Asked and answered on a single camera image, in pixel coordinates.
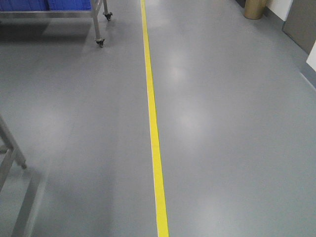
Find steel shelf frame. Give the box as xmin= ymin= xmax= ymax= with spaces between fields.
xmin=0 ymin=0 xmax=113 ymax=47

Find gold trash can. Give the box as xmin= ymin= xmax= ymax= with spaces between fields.
xmin=244 ymin=0 xmax=268 ymax=20

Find blue bins on shelf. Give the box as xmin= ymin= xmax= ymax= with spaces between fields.
xmin=0 ymin=0 xmax=91 ymax=11

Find yellow floor tape line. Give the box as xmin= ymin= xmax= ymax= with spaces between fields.
xmin=140 ymin=0 xmax=170 ymax=237

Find steel frame leg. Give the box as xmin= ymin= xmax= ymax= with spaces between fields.
xmin=0 ymin=117 xmax=27 ymax=190

